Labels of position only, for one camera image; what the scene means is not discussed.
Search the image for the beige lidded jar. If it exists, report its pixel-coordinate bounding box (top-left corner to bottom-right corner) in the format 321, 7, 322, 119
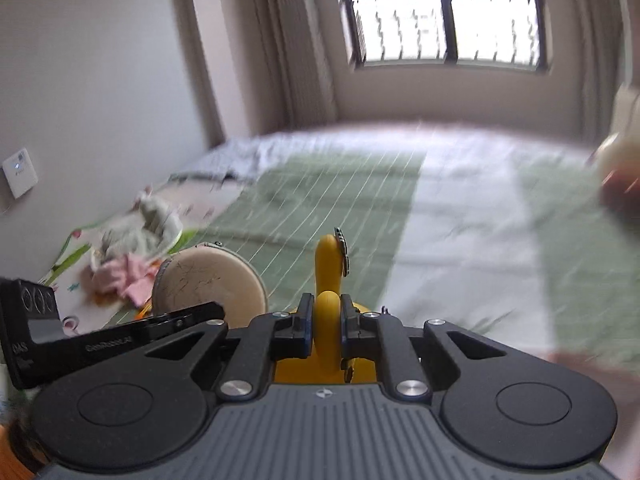
151, 243, 268, 328

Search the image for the pink cloth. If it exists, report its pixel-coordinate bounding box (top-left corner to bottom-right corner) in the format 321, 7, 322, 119
91, 254, 160, 309

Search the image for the grey white plush toy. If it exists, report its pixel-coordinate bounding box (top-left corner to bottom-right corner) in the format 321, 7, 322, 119
92, 192, 183, 266

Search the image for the patterned play mat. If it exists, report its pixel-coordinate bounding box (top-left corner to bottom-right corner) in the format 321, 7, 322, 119
40, 179, 244, 337

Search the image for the green white bedsheet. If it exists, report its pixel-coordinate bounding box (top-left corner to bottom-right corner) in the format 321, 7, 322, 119
194, 129, 639, 374

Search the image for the grey quilted blanket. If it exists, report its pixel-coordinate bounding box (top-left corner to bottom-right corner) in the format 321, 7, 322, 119
169, 134, 302, 183

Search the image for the cream round plush toy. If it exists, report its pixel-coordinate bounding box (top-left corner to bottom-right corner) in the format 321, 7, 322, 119
594, 132, 639, 228

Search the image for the beige curtain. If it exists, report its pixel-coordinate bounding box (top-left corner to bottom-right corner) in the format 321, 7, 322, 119
167, 0, 339, 146

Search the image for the window with metal bars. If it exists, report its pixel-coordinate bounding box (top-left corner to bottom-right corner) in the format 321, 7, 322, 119
338, 0, 549, 72

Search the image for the white wall switch box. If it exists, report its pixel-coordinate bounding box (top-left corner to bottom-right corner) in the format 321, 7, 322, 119
2, 148, 38, 200

